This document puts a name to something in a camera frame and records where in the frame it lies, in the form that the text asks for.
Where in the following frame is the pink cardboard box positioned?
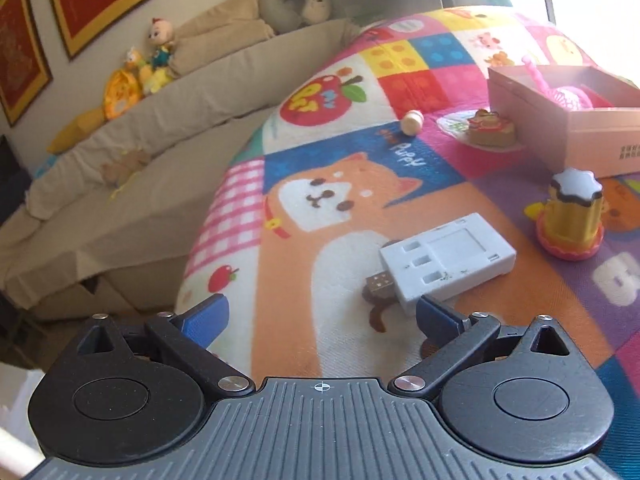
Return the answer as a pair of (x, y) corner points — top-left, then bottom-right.
(487, 65), (640, 180)

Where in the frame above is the pink toy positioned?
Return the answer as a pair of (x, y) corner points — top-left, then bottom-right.
(522, 56), (616, 111)

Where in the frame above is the red framed wall picture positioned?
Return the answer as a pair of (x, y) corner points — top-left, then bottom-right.
(42, 0), (157, 61)
(0, 0), (53, 128)

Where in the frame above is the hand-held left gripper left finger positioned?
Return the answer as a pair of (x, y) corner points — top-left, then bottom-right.
(75, 294), (256, 398)

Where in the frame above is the white bear plush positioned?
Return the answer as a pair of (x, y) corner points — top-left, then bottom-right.
(300, 0), (333, 25)

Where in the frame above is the grey neck pillow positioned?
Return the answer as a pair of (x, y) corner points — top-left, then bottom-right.
(258, 0), (313, 36)

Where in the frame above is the yellow orange plush toy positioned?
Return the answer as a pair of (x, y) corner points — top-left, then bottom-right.
(102, 69), (140, 121)

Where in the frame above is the dark furniture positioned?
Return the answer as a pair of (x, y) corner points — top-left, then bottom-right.
(0, 135), (32, 226)

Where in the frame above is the yellow duck plush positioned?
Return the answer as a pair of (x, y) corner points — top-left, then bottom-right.
(125, 47), (173, 96)

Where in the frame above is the beige covered sofa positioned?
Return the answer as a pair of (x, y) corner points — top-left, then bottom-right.
(0, 17), (361, 323)

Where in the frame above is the small cream wooden toy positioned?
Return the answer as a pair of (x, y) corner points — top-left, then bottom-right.
(400, 109), (426, 137)

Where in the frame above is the colourful printed play mat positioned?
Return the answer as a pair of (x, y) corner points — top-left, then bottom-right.
(175, 5), (640, 480)

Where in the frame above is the white plastic adapter box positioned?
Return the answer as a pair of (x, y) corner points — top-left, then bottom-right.
(361, 212), (517, 317)

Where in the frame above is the cartoon boy doll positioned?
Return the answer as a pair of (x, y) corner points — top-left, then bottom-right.
(146, 16), (176, 68)

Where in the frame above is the yellow toy cake piece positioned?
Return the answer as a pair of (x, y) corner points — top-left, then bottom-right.
(537, 167), (606, 262)

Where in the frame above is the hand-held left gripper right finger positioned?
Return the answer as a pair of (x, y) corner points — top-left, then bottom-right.
(390, 294), (573, 403)

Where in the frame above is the beige cushion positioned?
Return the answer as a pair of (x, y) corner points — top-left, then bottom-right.
(172, 19), (276, 77)
(182, 0), (261, 36)

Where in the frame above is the toy cake slice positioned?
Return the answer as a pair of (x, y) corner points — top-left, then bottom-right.
(467, 109), (517, 148)

